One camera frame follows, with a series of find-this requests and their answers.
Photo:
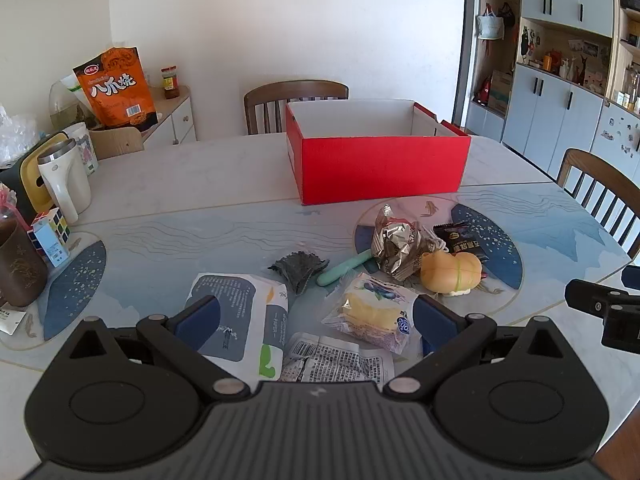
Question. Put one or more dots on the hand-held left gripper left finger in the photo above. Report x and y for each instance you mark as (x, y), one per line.
(197, 322)

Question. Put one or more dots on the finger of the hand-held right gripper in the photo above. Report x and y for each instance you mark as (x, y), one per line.
(597, 297)
(632, 276)

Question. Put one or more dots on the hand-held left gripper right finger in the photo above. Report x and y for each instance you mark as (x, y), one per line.
(435, 322)

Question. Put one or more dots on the white blue snack pouch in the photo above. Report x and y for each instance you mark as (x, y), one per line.
(235, 305)

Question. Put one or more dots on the yellow squishy bread toy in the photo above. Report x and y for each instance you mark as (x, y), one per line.
(450, 272)

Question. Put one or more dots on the clear bread packet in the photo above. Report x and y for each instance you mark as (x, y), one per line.
(370, 312)

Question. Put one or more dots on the black snack packet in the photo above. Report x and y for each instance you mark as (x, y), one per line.
(460, 242)

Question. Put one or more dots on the silver foil wrapper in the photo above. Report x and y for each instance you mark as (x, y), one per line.
(397, 245)

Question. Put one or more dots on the white printed plastic wrapper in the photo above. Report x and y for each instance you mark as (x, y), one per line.
(340, 360)

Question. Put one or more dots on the mint green pen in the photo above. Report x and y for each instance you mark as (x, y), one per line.
(342, 271)

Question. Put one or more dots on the red cardboard box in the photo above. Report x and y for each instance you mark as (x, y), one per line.
(375, 170)

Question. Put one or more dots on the white patterned desktop table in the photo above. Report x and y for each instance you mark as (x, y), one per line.
(200, 195)

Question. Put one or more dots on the dark wooden chair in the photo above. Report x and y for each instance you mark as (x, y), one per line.
(590, 162)
(295, 92)

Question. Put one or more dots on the light blue small box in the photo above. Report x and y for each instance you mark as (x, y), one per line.
(50, 247)

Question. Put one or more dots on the rubik's cube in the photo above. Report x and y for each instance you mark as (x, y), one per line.
(55, 222)

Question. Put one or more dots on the brown cup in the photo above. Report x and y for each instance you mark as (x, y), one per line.
(20, 270)

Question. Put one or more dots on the white paper card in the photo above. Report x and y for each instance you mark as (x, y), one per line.
(10, 321)

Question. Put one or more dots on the white jug with steel lid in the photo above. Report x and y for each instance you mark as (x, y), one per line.
(62, 180)

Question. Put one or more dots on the light wooden panel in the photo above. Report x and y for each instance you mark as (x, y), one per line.
(117, 142)

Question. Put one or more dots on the white side cabinet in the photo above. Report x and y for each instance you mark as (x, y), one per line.
(172, 120)

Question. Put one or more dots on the white floral mug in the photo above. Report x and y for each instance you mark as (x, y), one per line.
(85, 150)

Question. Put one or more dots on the pink ribbon bag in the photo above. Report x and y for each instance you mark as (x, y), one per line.
(7, 205)

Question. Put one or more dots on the black and yellow tissue box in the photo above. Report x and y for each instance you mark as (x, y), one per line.
(25, 180)

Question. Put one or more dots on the brown cardboard box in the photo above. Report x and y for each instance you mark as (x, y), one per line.
(500, 92)

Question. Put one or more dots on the red bag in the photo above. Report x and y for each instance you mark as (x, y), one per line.
(484, 92)

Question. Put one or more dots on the sauce jar with red label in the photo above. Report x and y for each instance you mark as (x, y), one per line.
(170, 85)

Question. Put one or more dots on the orange snack bag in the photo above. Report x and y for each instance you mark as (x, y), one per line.
(117, 90)

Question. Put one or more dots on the clear glass jar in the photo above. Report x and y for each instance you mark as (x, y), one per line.
(62, 107)

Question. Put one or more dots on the clear plastic bag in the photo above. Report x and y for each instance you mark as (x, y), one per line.
(15, 135)

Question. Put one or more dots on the pale hanging tote bag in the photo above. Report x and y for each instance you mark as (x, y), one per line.
(490, 25)

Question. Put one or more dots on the grey blue wall cabinet unit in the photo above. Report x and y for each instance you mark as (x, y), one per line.
(560, 105)

